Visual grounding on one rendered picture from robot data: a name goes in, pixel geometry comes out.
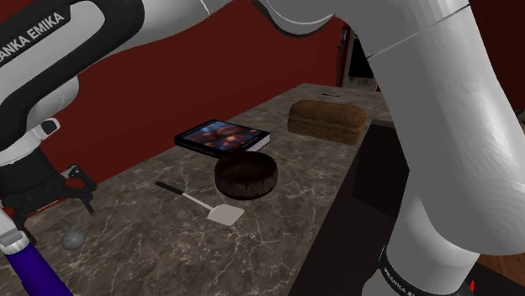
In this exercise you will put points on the white framed doorway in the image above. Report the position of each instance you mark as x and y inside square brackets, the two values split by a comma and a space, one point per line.
[359, 61]

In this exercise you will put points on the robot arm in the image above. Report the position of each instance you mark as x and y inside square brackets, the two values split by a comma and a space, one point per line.
[443, 123]

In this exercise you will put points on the small grey ball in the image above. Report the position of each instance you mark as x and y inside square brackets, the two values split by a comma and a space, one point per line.
[74, 239]

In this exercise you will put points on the dark blue picture book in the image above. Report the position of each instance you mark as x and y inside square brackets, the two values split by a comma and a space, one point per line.
[223, 137]

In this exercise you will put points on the brown bread loaf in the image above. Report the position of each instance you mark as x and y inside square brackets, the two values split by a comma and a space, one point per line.
[326, 121]

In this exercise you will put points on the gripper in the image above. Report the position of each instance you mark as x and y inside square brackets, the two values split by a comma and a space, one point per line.
[24, 176]

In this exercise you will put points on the dark brown wooden bowl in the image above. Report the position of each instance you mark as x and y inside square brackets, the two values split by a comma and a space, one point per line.
[246, 176]

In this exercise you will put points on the blue bottle with white cap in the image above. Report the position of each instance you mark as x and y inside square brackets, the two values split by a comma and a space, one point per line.
[35, 270]

